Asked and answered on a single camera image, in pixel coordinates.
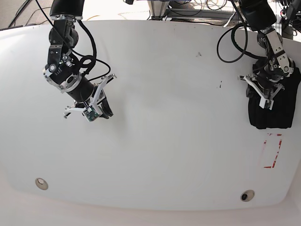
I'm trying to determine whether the left table grommet hole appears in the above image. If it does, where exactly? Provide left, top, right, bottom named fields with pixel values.
left=35, top=178, right=48, bottom=191

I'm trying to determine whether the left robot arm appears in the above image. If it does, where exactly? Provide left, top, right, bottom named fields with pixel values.
left=219, top=0, right=295, bottom=109

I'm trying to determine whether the red tape rectangle marking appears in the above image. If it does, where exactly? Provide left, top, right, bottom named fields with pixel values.
left=261, top=133, right=283, bottom=169

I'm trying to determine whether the right table grommet hole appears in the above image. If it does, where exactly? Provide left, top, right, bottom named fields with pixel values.
left=240, top=190, right=255, bottom=202

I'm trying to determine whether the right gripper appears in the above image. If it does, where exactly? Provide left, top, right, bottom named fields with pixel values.
left=63, top=73, right=116, bottom=119

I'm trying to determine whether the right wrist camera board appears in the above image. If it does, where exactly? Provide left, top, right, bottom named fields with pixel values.
left=83, top=106, right=101, bottom=122

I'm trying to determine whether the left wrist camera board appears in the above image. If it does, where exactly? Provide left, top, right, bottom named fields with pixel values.
left=259, top=97, right=274, bottom=110

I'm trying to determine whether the black t-shirt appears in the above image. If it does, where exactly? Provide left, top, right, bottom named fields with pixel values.
left=248, top=59, right=301, bottom=129

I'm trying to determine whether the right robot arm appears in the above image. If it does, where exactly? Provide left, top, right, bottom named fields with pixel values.
left=43, top=0, right=115, bottom=122

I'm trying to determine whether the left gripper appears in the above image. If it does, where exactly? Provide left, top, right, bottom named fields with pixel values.
left=238, top=74, right=285, bottom=104

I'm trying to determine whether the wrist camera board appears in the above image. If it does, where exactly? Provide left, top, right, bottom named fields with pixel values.
left=259, top=97, right=274, bottom=110
left=83, top=106, right=101, bottom=122

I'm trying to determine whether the table grommet hole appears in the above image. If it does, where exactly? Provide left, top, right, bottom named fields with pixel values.
left=240, top=190, right=255, bottom=202
left=35, top=178, right=48, bottom=191

